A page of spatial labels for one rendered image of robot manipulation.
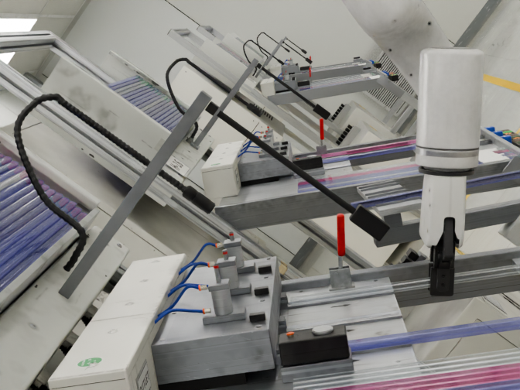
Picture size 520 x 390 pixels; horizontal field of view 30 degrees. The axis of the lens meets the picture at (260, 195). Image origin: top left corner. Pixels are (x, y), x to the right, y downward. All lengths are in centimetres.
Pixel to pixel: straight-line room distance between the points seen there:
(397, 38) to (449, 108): 13
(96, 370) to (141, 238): 127
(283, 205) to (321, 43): 665
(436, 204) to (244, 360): 36
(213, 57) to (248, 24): 299
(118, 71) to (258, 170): 63
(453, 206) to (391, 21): 25
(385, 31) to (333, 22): 750
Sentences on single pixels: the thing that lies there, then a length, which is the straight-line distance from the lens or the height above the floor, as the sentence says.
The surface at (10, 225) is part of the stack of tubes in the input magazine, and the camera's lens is 121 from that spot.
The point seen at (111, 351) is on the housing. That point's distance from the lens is 104.
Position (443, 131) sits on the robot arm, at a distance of 129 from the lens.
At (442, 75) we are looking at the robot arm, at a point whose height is 112.
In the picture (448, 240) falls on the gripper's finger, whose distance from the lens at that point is 130.
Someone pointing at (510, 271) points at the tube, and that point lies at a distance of 138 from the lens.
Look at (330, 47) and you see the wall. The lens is 881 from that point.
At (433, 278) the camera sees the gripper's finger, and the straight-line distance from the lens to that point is 135.
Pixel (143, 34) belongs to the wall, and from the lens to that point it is 892.
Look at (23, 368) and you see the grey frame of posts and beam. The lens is 99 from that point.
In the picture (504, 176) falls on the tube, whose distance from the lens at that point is 157.
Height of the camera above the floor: 130
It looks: 4 degrees down
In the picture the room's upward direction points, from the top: 54 degrees counter-clockwise
